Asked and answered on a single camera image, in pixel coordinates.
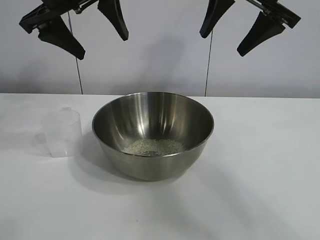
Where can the clear plastic measuring cup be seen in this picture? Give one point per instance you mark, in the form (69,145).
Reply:
(63,135)

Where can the stainless steel mixing bowl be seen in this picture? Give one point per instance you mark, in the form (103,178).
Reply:
(150,165)

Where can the white rice grains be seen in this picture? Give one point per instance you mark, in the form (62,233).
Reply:
(155,147)

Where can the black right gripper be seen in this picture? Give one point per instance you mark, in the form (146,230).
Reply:
(280,11)

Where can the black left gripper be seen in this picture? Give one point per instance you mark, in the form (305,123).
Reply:
(45,13)

